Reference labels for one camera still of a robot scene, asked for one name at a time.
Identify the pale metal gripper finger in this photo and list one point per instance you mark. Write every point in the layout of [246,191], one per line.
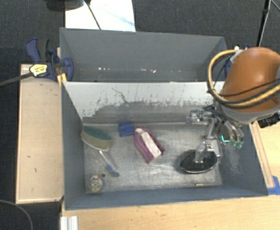
[202,152]
[218,152]

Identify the black round disc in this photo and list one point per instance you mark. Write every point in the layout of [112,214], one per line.
[190,166]

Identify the purple and white box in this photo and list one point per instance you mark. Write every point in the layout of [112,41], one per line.
[149,144]

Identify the blue block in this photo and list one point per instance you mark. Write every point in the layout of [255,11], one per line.
[125,129]

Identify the clear brush with blue head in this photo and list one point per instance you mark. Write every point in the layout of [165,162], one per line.
[109,165]

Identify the green and yellow sponge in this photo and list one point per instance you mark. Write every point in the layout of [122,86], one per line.
[96,135]

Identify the small grey round toy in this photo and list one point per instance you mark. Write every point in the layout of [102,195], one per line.
[96,184]

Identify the grey metal bin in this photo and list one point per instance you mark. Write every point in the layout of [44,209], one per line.
[140,56]

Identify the pale wood board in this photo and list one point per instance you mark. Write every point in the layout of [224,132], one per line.
[39,133]

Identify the black cylinder on white bracket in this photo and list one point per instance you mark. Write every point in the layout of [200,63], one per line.
[270,120]

